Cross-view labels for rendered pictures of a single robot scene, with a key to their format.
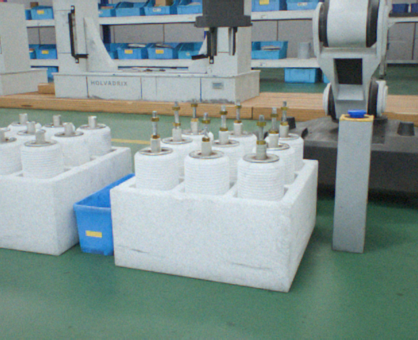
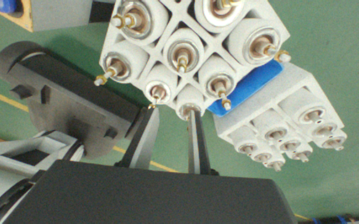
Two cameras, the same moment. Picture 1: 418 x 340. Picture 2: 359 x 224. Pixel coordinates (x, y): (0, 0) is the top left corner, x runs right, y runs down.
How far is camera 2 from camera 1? 105 cm
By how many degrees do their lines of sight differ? 36
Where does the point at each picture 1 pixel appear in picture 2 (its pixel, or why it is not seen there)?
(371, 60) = not seen: outside the picture
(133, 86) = not seen: hidden behind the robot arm
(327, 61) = (44, 165)
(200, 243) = not seen: outside the picture
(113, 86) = not seen: hidden behind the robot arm
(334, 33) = not seen: outside the picture
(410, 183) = (48, 59)
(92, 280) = (279, 12)
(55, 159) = (303, 99)
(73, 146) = (277, 120)
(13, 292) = (322, 13)
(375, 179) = (69, 72)
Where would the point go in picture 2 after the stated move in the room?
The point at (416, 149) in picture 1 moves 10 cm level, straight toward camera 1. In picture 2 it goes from (21, 68) to (18, 44)
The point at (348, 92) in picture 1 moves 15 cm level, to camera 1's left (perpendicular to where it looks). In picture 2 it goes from (54, 147) to (90, 155)
